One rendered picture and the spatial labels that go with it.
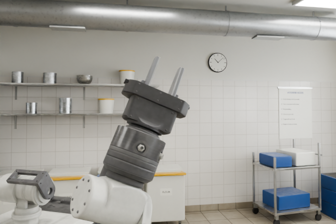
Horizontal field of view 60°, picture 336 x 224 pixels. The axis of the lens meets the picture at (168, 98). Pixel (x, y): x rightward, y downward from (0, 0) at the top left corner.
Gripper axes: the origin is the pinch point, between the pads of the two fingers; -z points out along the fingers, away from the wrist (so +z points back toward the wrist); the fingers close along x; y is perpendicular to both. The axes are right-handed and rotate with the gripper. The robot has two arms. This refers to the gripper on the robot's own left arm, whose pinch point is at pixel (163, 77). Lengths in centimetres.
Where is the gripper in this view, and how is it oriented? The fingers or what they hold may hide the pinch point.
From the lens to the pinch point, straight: 53.1
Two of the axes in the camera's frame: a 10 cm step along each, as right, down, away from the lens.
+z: -3.4, 9.1, -2.5
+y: -2.6, 1.6, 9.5
